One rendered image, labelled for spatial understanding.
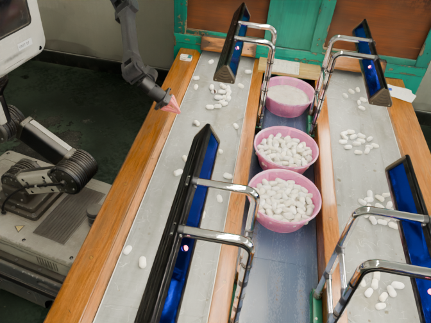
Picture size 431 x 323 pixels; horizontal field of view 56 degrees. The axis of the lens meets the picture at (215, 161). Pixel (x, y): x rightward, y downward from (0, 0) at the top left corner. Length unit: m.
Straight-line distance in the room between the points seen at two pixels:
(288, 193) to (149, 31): 2.15
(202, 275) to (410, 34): 1.63
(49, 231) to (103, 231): 0.46
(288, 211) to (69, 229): 0.87
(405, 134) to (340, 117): 0.29
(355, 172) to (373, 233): 0.31
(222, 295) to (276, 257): 0.29
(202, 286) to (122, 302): 0.23
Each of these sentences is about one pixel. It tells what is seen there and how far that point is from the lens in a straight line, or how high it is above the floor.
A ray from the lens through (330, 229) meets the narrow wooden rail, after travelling 1.41.
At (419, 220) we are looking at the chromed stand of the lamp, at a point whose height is 1.11.
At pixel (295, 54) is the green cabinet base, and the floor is 0.82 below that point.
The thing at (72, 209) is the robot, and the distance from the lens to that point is 1.81.
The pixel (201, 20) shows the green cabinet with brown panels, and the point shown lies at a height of 0.92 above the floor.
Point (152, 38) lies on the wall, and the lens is 3.35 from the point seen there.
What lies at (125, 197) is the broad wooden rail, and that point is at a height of 0.76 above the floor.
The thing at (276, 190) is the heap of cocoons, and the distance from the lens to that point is 1.52.
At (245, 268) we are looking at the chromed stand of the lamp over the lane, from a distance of 0.92.
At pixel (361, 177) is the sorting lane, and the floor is 0.74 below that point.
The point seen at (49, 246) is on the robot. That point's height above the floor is 0.47.
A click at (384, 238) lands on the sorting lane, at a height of 0.74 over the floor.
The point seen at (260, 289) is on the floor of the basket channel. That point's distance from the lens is 1.32.
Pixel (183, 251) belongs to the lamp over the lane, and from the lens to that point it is 0.88.
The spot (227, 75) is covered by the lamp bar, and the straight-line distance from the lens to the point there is 1.47.
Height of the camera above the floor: 1.80
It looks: 42 degrees down
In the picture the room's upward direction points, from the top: 6 degrees clockwise
